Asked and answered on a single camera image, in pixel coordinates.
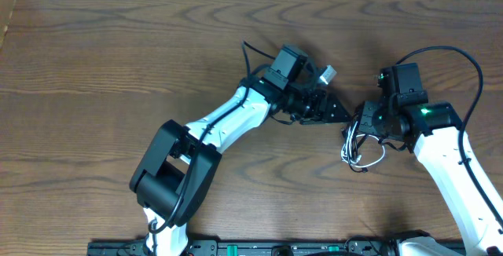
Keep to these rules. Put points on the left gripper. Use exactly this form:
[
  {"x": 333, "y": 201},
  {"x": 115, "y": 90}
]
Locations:
[{"x": 324, "y": 107}]

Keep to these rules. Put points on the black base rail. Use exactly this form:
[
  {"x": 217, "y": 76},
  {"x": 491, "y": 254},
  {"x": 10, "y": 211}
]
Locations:
[{"x": 357, "y": 246}]

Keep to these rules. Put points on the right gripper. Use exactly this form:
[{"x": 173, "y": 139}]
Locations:
[{"x": 365, "y": 116}]

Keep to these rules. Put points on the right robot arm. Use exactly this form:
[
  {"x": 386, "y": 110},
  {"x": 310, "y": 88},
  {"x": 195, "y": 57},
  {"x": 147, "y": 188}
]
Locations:
[{"x": 434, "y": 134}]

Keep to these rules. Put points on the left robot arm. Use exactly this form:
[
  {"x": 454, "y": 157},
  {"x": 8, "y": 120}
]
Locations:
[{"x": 179, "y": 165}]

